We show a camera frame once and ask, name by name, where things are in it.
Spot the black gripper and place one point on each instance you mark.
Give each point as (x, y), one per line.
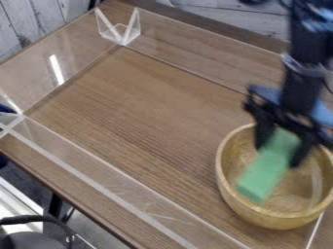
(294, 107)

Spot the green rectangular block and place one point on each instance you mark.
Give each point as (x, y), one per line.
(264, 173)

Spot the brown wooden bowl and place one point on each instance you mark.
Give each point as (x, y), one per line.
(302, 195)

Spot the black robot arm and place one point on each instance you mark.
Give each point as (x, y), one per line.
(312, 36)

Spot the clear acrylic barrier walls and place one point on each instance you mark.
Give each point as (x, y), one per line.
(126, 97)

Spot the black table leg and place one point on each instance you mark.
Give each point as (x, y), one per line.
(56, 206)

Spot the blue object at edge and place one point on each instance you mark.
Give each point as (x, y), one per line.
(6, 109)

